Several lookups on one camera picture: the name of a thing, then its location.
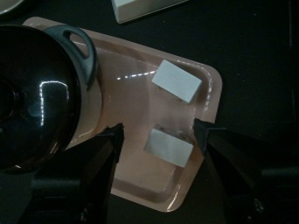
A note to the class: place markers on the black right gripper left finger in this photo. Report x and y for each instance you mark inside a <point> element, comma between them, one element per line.
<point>86,175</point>

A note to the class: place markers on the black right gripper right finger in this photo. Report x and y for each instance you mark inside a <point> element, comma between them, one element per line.
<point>240,169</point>

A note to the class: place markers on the white sushi piece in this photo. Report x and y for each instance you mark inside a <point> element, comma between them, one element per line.
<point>176,81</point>
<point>168,147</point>

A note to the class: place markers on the pink plastic tray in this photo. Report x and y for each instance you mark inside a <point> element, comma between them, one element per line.
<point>155,116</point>

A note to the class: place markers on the black toy cooking pot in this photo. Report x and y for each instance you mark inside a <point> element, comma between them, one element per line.
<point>39,96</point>

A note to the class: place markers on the white box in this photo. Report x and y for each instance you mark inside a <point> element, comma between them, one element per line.
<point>140,8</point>

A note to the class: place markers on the grey round plate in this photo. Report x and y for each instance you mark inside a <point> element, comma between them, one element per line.
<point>7,5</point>

